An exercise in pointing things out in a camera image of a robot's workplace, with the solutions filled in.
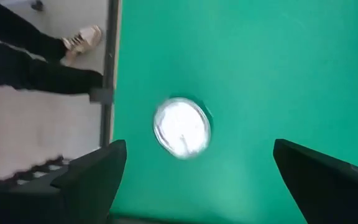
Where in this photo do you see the green Sprite soda can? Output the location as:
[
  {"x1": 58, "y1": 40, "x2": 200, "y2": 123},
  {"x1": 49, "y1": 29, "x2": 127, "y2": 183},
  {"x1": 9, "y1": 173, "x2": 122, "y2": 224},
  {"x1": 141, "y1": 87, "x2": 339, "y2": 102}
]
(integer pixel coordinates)
[{"x1": 152, "y1": 95, "x2": 214, "y2": 160}]

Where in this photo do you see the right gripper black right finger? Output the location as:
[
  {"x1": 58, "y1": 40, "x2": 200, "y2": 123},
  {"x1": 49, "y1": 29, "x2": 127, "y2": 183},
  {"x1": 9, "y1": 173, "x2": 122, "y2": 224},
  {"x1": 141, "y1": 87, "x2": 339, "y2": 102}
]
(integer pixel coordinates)
[{"x1": 273, "y1": 138, "x2": 358, "y2": 224}]

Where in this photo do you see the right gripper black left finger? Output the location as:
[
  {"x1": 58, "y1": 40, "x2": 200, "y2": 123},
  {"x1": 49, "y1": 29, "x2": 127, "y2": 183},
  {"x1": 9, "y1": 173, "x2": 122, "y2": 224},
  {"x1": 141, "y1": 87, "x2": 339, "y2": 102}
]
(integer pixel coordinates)
[{"x1": 0, "y1": 139, "x2": 128, "y2": 224}]

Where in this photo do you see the green table mat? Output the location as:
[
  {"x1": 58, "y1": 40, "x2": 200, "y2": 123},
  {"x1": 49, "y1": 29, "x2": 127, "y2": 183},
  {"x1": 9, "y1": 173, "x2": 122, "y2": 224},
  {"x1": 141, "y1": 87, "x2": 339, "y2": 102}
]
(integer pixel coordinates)
[{"x1": 110, "y1": 0, "x2": 358, "y2": 224}]

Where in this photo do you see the small black edge mount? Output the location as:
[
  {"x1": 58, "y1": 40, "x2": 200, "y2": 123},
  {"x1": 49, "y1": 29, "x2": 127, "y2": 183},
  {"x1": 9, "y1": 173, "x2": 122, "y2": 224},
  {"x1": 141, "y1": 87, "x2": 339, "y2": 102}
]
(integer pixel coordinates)
[{"x1": 88, "y1": 88, "x2": 115, "y2": 105}]

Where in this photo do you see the person's shoe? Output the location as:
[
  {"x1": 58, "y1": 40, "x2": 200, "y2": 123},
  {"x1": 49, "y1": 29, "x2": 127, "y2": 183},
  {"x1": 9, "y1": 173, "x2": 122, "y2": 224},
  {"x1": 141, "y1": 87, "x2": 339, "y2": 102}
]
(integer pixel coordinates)
[{"x1": 61, "y1": 24, "x2": 103, "y2": 67}]

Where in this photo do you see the person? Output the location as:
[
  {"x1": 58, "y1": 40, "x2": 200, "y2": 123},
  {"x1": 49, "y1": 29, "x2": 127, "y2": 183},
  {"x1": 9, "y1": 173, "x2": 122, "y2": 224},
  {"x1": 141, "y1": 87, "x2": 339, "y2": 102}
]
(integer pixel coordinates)
[{"x1": 0, "y1": 0, "x2": 104, "y2": 96}]

